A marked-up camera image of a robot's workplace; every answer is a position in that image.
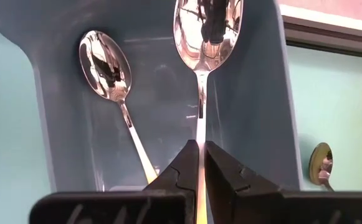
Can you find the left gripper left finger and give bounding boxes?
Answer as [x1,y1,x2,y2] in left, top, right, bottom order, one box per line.
[29,139,200,224]

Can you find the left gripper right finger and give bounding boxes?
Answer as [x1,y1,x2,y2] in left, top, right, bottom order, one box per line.
[204,140,362,224]

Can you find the orange-handled silver spoon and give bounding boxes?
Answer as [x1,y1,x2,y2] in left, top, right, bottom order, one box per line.
[173,0,244,224]
[79,29,160,185]

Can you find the grey-blue plastic bin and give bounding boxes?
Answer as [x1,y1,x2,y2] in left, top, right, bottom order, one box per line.
[0,0,305,192]

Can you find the blue-handled silver spoon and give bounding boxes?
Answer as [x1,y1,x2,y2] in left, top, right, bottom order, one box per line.
[308,142,336,192]

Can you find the black table frame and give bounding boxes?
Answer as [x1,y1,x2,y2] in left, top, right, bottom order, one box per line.
[282,4,362,60]

